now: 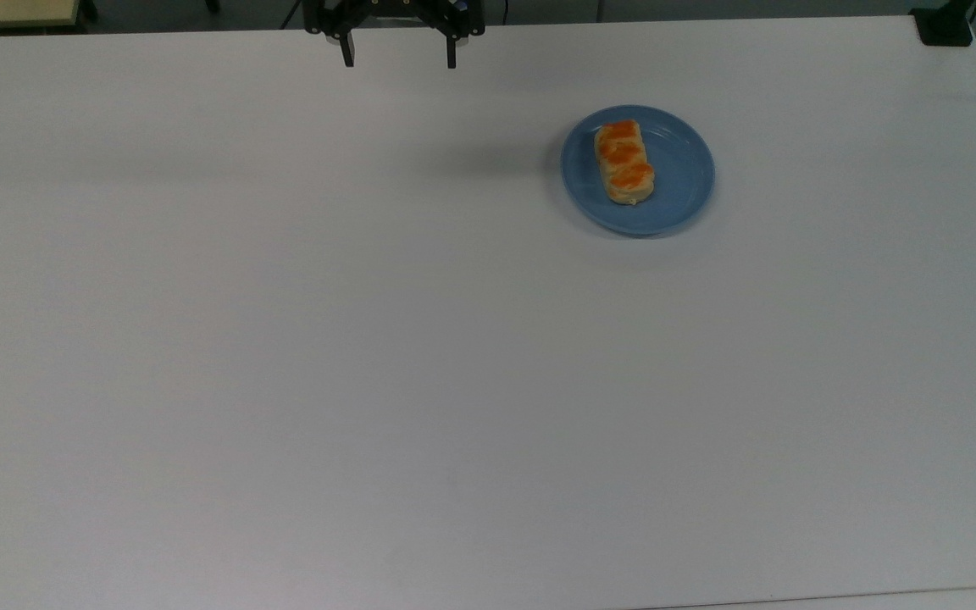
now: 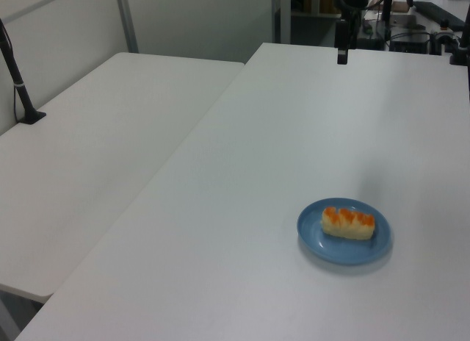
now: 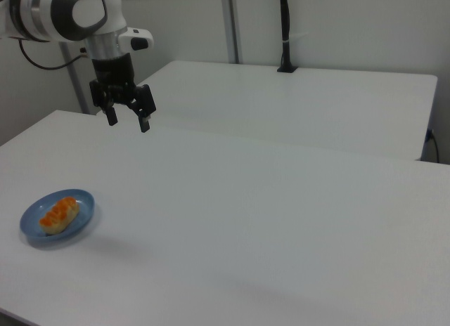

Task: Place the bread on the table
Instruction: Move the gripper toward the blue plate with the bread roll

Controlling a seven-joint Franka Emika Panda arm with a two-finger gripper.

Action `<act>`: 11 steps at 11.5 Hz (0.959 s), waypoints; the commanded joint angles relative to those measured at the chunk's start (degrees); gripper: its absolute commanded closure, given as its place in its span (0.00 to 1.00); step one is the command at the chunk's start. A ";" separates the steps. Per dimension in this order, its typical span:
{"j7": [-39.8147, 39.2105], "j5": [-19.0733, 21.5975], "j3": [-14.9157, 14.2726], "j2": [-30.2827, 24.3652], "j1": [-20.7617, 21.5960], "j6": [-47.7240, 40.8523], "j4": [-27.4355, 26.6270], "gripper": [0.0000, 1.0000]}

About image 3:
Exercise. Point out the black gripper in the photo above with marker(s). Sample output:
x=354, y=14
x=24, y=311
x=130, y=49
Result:
x=114, y=74

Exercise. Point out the bread roll with orange topping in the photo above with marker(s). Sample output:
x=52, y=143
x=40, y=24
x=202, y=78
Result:
x=58, y=216

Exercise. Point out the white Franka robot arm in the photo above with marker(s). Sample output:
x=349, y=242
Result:
x=88, y=10

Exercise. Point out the blue oval plate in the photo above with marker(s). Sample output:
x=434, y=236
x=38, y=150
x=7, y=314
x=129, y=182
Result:
x=82, y=203

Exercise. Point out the white table holding pole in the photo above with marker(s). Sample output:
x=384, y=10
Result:
x=299, y=108

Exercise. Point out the black camera stand pole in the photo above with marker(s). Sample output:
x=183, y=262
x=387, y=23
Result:
x=285, y=41

